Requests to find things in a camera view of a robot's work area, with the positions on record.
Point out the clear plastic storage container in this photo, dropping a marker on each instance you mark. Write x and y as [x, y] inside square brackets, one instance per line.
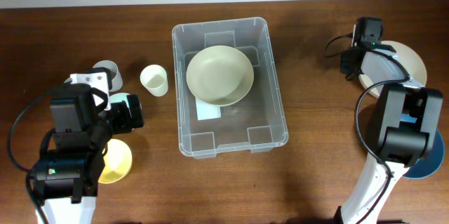
[257, 122]

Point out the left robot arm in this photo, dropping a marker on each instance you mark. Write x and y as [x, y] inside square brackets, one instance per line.
[63, 184]

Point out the beige bowl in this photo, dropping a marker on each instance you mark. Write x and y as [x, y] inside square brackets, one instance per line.
[220, 75]
[409, 59]

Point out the yellow plastic bowl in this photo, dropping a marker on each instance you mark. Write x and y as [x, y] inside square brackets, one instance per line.
[118, 162]

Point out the green plastic bowl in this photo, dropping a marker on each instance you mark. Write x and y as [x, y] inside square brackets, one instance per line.
[118, 97]

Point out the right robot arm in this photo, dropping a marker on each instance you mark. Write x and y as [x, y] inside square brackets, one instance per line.
[395, 119]

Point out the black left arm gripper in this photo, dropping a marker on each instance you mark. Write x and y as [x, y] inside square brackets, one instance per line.
[125, 124]

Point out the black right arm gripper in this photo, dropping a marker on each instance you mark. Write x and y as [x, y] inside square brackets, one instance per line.
[344, 64]

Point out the grey translucent plastic cup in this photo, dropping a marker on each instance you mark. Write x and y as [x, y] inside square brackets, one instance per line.
[117, 81]

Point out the white label in container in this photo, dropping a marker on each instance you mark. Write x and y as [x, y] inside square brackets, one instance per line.
[206, 111]

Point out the cream plastic cup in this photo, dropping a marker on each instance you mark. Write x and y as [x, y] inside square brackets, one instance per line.
[155, 79]

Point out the blue plastic bowl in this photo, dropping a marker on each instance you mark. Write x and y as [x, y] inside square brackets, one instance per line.
[429, 165]

